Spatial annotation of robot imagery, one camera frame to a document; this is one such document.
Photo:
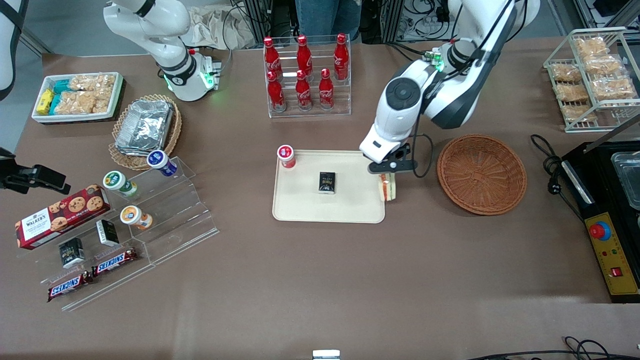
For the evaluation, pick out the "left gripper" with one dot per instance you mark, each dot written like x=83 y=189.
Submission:
x=399 y=155

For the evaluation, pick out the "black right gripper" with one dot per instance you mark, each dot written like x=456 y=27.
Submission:
x=14 y=178

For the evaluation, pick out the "triangular white bread sandwich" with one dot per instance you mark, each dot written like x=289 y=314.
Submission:
x=387 y=189

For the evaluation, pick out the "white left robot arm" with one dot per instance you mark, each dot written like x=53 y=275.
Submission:
x=450 y=100

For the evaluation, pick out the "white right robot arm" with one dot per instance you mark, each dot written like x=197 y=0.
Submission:
x=170 y=50

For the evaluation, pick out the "cream plastic tray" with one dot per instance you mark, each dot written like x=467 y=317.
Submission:
x=350 y=205

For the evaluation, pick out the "brown round wicker basket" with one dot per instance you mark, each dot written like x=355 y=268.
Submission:
x=482 y=175

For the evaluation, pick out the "light tan wicker basket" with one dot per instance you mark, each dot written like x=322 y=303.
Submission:
x=172 y=135

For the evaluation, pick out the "red Walkers cookie box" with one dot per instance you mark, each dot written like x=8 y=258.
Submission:
x=60 y=215

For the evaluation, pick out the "green lid yogurt cup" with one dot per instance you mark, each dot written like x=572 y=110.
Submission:
x=117 y=181

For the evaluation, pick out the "small black box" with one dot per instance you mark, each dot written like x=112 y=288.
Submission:
x=71 y=252
x=327 y=182
x=107 y=232

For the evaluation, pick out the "teal snack pack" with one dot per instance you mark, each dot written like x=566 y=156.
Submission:
x=55 y=103
x=61 y=86

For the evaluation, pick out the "clear acrylic bottle rack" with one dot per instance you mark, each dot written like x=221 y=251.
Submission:
x=340 y=107

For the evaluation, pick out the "yellow snack pack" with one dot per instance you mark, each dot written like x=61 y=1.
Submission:
x=45 y=101

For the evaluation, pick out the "rice cracker bag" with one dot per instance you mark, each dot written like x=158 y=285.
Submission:
x=92 y=82
x=75 y=102

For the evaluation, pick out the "orange lid yogurt cup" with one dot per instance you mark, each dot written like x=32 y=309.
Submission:
x=134 y=216

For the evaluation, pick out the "red cola bottle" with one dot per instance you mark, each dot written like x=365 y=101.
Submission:
x=276 y=95
x=341 y=57
x=326 y=92
x=303 y=92
x=304 y=56
x=271 y=57

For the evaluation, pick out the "Snickers chocolate bar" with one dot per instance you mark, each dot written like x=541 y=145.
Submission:
x=69 y=286
x=114 y=262

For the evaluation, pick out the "red lid yogurt cup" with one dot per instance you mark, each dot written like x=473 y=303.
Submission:
x=286 y=155

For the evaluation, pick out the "stack of foil trays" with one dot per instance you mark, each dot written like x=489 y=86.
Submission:
x=145 y=127

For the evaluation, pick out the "blue lid yogurt cup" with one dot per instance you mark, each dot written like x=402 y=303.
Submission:
x=160 y=161

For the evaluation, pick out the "white rectangular snack bin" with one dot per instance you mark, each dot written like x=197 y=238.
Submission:
x=118 y=92

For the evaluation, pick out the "clear acrylic stepped shelf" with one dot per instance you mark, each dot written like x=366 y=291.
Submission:
x=185 y=215

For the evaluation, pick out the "person in blue jeans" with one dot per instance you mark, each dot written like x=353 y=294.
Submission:
x=327 y=17

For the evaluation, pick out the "fried snack bag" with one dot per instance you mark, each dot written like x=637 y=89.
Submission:
x=572 y=93
x=591 y=46
x=614 y=88
x=604 y=65
x=580 y=113
x=565 y=73

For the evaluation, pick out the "silver metal object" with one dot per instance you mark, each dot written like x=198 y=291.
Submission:
x=326 y=355

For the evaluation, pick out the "black appliance housing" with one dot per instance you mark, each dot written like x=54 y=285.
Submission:
x=607 y=190

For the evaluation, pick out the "red emergency stop button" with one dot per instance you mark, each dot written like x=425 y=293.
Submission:
x=600 y=230

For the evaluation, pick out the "crumpled beige paper bag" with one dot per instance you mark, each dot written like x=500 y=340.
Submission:
x=210 y=27

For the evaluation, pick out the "clear plastic container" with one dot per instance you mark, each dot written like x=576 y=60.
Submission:
x=629 y=180

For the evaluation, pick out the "yellow control panel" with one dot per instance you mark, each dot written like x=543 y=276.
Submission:
x=612 y=260

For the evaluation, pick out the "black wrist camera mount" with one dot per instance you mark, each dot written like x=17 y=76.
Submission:
x=398 y=152

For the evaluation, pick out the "silver aluminium frame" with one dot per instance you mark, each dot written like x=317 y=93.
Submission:
x=390 y=20

